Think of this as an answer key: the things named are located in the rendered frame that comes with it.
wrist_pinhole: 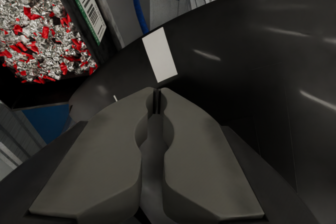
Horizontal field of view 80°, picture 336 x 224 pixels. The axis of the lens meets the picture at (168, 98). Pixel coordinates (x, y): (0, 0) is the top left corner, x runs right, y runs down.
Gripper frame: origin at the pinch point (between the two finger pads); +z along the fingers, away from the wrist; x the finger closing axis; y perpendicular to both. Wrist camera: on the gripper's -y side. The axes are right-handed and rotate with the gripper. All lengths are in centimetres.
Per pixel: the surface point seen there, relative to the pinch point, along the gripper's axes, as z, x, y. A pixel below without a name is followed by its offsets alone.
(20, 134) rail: 24.3, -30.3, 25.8
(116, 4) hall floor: 104, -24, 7
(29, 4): 10.7, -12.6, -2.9
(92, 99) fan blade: 4.1, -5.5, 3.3
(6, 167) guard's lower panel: 58, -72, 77
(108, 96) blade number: 3.3, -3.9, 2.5
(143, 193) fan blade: 0.1, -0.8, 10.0
